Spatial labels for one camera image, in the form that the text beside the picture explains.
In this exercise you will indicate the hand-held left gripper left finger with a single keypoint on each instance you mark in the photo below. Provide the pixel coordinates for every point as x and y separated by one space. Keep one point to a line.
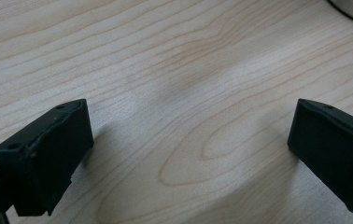
45 157

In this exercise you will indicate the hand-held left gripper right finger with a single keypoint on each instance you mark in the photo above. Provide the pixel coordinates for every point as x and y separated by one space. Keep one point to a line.
336 155

